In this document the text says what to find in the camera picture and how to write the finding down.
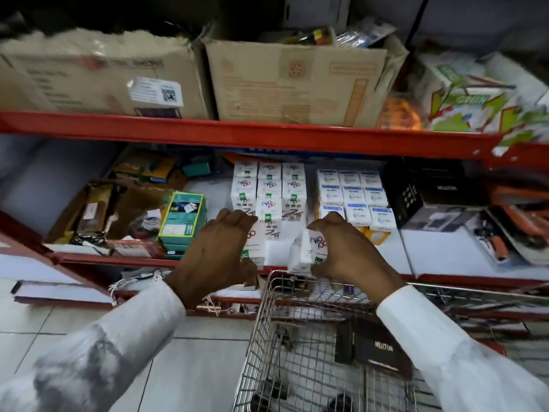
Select orange tool blister pack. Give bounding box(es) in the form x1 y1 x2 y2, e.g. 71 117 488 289
465 184 549 267

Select white wire bundle with tags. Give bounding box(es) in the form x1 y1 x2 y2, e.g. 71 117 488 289
108 269 166 306

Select person's left forearm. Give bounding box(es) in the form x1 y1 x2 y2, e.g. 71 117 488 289
0 280 188 412

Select black white flat box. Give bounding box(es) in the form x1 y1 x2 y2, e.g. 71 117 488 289
401 204 486 233

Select open brown cardboard tray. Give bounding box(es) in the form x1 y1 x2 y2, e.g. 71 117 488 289
46 179 173 254

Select torn cardboard box white sticker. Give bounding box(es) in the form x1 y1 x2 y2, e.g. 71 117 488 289
0 29 216 120

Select stack of green-label cartons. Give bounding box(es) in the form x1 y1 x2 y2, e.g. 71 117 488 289
230 161 308 224

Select stack of blue-label cartons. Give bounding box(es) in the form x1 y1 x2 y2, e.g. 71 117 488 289
316 169 398 233

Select black box in cart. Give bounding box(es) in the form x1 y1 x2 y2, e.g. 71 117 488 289
334 316 413 379

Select black dotted product box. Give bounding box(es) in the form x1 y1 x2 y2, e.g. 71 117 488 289
381 158 467 229

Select person's right forearm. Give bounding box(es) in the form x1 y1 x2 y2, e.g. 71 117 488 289
376 285 549 412

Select person's right hand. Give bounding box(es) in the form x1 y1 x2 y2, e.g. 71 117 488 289
306 212 406 303

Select cardboard box with round emblem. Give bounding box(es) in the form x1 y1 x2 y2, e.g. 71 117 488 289
201 36 409 128

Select yellow white box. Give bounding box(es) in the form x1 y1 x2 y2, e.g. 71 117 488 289
359 226 392 247

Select assorted packets in cardboard box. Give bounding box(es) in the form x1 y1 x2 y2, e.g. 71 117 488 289
274 16 397 50

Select green white colourful carton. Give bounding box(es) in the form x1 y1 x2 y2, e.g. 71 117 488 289
422 50 549 147

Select yellow green product box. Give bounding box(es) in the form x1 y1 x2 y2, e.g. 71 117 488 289
111 152 179 186

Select wire shopping cart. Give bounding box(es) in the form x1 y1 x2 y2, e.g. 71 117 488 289
233 270 549 412

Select person's left hand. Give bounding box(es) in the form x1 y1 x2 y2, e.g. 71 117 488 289
165 208 259 310

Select red metal shelf rack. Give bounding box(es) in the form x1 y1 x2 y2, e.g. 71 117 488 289
0 110 549 339

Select teal green-edged product box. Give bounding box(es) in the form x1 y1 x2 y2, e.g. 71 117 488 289
157 191 208 259

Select small teal box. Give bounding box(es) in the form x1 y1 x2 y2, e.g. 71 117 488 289
182 161 213 179

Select orange round packaged item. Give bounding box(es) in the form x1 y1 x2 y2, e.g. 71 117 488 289
377 95 423 132

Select white green-label bulb box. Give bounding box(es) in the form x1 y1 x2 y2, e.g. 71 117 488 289
287 229 330 279
240 219 276 271

